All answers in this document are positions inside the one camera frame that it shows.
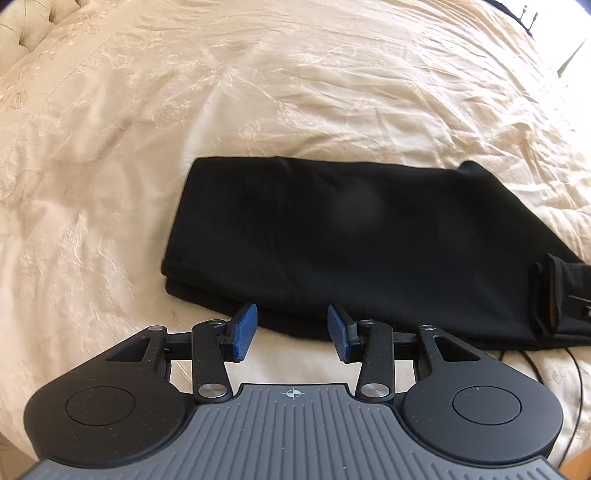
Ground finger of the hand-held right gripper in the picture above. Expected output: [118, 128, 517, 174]
[549, 284, 591, 325]

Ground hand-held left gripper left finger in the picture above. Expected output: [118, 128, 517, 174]
[105, 302, 259, 403]

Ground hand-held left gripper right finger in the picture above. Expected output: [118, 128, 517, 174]
[327, 304, 486, 402]

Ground black pants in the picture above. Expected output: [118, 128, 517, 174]
[161, 156, 591, 352]

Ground cream embroidered bedspread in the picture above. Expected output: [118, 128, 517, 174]
[0, 0, 591, 462]

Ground cream tufted headboard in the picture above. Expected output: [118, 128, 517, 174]
[0, 0, 93, 66]

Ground black cable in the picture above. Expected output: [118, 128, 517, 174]
[499, 345, 583, 464]

